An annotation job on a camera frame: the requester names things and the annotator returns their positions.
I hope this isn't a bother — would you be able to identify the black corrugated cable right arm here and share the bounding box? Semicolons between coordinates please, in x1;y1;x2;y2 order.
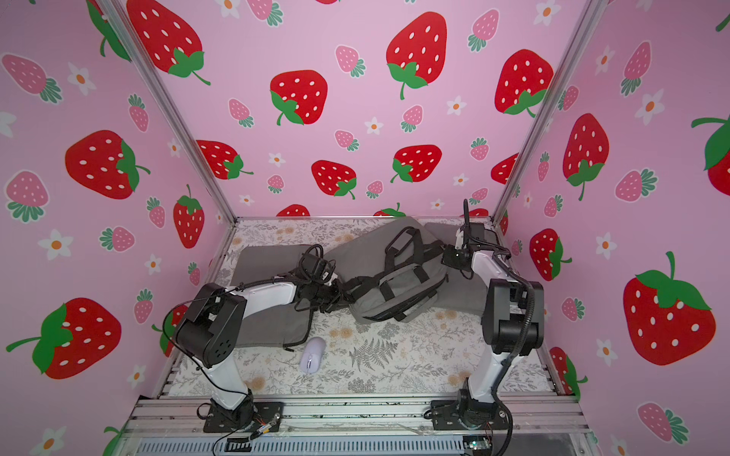
489;244;537;456

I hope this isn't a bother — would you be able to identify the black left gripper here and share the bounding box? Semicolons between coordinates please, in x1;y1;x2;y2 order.
309;277;357;312

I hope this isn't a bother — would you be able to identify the lilac computer mouse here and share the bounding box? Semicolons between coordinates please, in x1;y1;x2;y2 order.
300;337;326;374

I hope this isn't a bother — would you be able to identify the grey backpack with black straps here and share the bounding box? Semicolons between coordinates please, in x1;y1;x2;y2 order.
329;218;448;324

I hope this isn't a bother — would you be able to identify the aluminium frame post left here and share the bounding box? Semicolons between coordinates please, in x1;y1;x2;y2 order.
100;0;238;226

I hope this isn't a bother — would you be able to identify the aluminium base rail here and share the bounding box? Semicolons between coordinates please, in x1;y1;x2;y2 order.
112;393;601;455

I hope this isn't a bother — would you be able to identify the black thin cable left arm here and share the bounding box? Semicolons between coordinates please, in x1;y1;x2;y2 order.
170;301;252;400

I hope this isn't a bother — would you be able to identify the aluminium frame post right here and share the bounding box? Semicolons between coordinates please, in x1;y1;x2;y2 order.
490;0;608;227

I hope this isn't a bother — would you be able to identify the grey laptop sleeve bag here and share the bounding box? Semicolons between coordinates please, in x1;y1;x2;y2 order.
425;222;488;317

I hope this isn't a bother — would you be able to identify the aluminium frame post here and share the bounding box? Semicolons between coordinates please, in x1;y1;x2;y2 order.
100;0;238;226
490;0;608;227

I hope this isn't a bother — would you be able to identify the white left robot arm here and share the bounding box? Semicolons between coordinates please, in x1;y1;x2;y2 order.
169;275;341;427

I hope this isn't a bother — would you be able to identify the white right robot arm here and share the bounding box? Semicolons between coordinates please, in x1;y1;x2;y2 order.
443;246;544;429

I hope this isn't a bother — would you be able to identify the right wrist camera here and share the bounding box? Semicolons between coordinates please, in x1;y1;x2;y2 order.
460;223;499;249

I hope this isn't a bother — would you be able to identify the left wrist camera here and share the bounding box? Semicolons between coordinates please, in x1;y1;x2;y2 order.
298;253;328;281

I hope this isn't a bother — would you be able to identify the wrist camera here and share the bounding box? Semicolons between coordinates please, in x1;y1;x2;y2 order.
460;223;499;249
298;253;328;281

